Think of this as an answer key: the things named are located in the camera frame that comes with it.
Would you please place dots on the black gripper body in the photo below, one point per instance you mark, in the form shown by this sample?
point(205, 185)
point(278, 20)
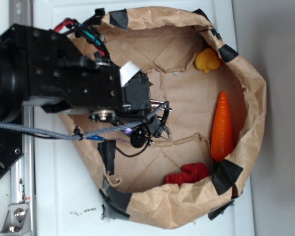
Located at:
point(44, 68)

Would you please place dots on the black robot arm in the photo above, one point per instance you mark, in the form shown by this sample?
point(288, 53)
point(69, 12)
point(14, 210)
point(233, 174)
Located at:
point(44, 68)

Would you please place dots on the yellow rubber duck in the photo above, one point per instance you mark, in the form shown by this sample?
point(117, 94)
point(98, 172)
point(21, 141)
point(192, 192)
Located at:
point(207, 60)

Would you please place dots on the brown paper bag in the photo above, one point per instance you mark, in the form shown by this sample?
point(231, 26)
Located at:
point(164, 42)

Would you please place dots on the red crumpled cloth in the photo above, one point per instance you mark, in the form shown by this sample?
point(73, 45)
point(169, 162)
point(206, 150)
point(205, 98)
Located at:
point(190, 173)

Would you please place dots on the orange plastic carrot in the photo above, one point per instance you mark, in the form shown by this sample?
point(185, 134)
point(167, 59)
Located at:
point(221, 144)

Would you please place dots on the black robot mount plate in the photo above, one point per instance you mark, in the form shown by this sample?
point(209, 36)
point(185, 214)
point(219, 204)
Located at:
point(11, 149)

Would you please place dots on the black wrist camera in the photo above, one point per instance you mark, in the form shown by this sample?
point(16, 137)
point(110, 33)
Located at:
point(138, 138)

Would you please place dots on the aluminium frame rail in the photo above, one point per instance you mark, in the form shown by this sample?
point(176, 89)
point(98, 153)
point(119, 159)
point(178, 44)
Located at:
point(21, 215)

